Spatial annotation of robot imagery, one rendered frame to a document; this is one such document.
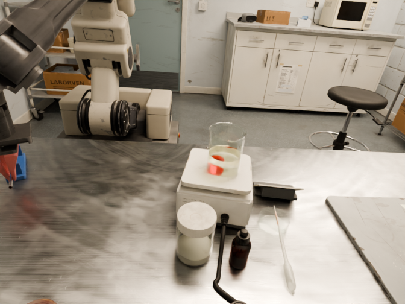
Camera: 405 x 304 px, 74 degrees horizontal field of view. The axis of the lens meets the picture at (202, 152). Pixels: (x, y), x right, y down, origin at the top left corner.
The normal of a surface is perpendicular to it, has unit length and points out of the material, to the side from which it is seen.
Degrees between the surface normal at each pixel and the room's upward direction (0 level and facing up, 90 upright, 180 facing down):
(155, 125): 90
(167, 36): 90
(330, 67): 90
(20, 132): 0
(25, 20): 67
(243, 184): 0
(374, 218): 0
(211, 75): 90
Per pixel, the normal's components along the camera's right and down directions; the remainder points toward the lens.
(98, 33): 0.01, 0.79
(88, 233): 0.07, -0.86
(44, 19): 0.62, 0.06
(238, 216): -0.14, 0.50
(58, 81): 0.09, 0.53
